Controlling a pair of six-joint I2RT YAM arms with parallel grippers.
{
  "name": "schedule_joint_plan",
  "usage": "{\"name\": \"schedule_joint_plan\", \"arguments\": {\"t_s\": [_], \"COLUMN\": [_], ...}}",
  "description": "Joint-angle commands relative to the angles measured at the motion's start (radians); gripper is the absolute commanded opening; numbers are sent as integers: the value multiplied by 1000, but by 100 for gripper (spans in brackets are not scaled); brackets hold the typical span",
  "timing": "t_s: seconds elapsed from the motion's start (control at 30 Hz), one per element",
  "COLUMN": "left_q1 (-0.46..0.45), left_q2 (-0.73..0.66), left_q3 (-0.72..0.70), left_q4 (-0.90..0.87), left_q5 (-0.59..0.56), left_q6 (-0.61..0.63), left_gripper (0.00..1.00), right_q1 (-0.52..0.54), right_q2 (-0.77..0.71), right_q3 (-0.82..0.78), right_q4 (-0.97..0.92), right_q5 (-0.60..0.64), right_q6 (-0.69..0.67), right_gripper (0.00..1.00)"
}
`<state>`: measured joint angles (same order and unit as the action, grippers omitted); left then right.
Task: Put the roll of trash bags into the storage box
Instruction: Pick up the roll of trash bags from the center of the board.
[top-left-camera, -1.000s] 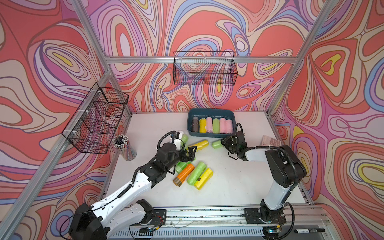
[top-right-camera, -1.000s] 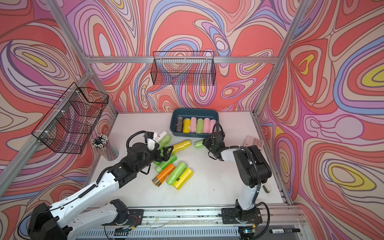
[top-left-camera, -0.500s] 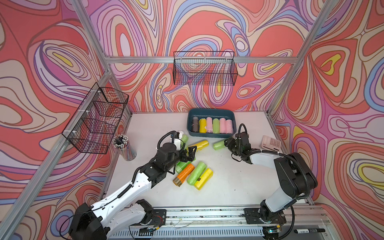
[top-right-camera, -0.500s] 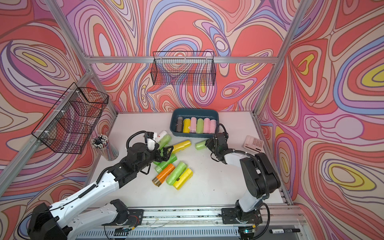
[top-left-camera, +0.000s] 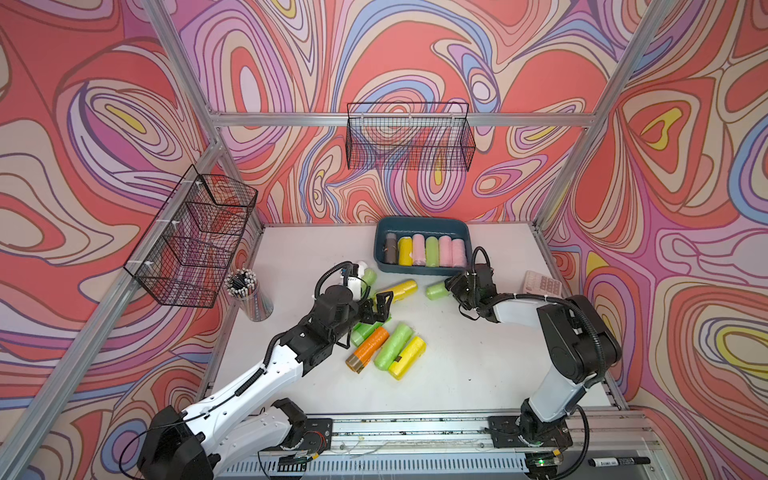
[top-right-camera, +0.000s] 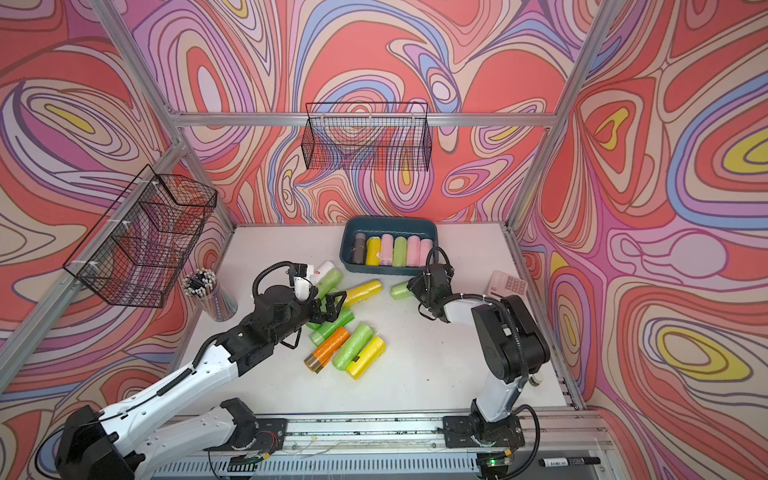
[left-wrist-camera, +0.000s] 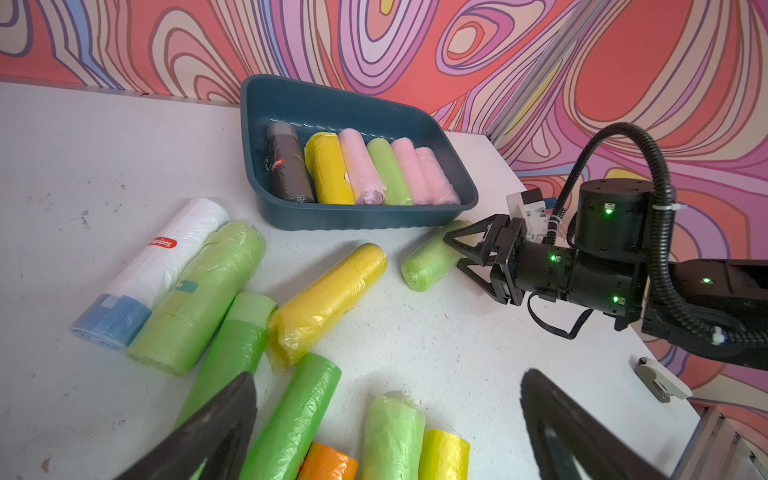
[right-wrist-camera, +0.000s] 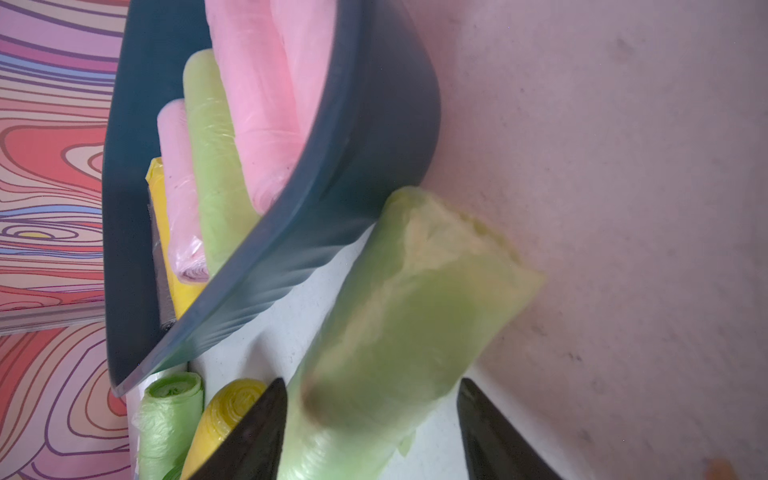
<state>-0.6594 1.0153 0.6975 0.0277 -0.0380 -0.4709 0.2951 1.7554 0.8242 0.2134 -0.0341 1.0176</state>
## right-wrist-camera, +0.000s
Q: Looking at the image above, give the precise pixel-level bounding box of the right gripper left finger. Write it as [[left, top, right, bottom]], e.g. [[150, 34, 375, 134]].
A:
[[190, 378, 287, 479]]

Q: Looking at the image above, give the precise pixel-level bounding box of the light green roll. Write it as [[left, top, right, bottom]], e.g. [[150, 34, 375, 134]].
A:
[[278, 187, 545, 479]]

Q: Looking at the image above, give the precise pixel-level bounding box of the teal plastic storage box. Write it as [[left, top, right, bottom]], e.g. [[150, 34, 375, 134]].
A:
[[102, 1, 441, 397]]

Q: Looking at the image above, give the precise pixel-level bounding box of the yellow roll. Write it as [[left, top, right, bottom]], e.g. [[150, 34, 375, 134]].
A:
[[180, 378, 267, 479], [145, 157, 204, 321]]

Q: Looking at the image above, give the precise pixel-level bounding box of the thin pink trash bag roll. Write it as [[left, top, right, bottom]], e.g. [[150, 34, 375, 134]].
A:
[[157, 99, 209, 284]]

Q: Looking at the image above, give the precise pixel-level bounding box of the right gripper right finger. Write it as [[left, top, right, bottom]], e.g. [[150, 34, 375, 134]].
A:
[[457, 378, 562, 480]]

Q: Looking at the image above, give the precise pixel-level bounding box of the grey trash bag roll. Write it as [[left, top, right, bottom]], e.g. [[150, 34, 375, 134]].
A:
[[148, 204, 176, 332]]

